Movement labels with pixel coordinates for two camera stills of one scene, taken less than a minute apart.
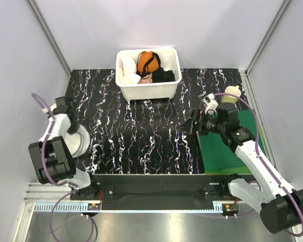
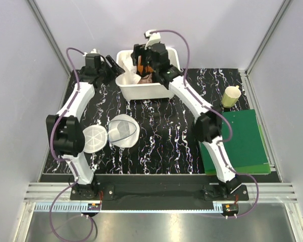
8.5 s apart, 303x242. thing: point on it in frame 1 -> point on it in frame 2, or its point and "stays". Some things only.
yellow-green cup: [234, 90] stays
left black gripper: [74, 128] -> [115, 71]
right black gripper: [189, 127] -> [139, 50]
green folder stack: [219, 158] stays
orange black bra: [147, 63] stays
